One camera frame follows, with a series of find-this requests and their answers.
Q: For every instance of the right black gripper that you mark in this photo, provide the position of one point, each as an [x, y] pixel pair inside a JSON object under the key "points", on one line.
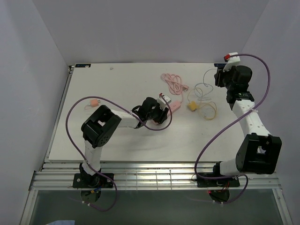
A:
{"points": [[219, 75]]}

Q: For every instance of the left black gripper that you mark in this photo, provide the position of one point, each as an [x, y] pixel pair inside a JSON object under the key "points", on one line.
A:
{"points": [[162, 114]]}

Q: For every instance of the blue charger plug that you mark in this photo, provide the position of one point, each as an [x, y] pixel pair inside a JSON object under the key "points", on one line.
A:
{"points": [[220, 66]]}

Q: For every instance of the pink power strip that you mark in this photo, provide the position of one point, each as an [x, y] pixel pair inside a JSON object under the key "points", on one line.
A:
{"points": [[173, 107]]}

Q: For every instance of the yellow charger plug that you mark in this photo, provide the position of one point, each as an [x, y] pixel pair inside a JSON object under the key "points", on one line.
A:
{"points": [[192, 106]]}

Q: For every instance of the pink charger plug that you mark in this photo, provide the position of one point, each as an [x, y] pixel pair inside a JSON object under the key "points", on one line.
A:
{"points": [[94, 102]]}

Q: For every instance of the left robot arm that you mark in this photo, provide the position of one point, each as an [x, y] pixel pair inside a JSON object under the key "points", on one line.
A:
{"points": [[100, 126]]}

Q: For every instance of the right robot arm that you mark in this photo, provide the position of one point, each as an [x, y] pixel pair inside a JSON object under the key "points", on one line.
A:
{"points": [[259, 150]]}

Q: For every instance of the left blue corner label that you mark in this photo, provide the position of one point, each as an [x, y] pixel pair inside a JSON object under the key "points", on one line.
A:
{"points": [[83, 65]]}

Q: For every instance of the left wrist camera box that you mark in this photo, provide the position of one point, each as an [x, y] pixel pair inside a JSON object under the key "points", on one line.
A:
{"points": [[163, 101]]}

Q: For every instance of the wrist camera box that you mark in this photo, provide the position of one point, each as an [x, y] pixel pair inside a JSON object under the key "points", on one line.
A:
{"points": [[231, 59], [163, 101]]}

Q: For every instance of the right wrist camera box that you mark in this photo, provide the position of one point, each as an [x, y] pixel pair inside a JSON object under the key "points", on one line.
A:
{"points": [[231, 59]]}

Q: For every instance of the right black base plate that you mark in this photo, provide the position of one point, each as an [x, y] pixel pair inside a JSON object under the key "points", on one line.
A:
{"points": [[219, 183]]}

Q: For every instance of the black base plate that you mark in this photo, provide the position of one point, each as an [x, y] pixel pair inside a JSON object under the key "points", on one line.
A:
{"points": [[95, 181], [219, 183]]}

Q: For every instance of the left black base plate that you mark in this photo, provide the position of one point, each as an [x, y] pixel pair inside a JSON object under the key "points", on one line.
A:
{"points": [[95, 181]]}

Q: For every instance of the aluminium rail frame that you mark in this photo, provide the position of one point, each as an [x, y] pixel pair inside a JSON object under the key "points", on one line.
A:
{"points": [[155, 157]]}

